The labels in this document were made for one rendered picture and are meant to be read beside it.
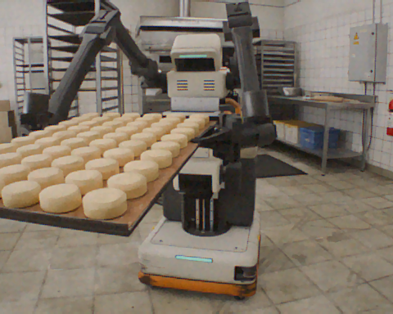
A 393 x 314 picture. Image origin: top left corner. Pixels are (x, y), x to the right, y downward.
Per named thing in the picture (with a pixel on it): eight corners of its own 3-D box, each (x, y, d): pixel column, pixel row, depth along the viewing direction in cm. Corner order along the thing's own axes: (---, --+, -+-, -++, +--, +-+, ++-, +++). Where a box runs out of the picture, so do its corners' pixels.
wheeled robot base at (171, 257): (171, 233, 236) (170, 201, 231) (260, 241, 224) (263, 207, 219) (136, 287, 172) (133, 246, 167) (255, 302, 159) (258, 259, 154)
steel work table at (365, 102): (258, 147, 571) (259, 89, 551) (295, 145, 588) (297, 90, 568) (322, 177, 391) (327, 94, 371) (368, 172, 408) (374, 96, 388)
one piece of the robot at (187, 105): (170, 141, 164) (169, 96, 159) (226, 142, 158) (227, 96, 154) (160, 146, 149) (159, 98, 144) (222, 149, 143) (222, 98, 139)
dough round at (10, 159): (-11, 173, 50) (-13, 161, 50) (-1, 163, 55) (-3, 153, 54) (19, 171, 51) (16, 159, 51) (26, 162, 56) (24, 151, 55)
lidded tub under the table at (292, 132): (282, 139, 511) (282, 123, 506) (308, 138, 523) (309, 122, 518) (295, 144, 475) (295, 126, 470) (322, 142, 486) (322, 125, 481)
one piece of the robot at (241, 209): (173, 221, 225) (170, 96, 208) (255, 227, 215) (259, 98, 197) (158, 244, 193) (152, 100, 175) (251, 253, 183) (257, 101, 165)
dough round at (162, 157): (178, 163, 55) (178, 151, 54) (158, 172, 51) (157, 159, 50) (155, 158, 57) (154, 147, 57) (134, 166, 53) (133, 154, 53)
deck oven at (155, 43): (142, 160, 471) (139, 15, 430) (137, 145, 585) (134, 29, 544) (246, 154, 509) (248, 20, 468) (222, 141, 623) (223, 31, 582)
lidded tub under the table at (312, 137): (296, 145, 468) (298, 127, 463) (323, 143, 481) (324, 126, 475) (312, 150, 432) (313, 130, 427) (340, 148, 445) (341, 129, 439)
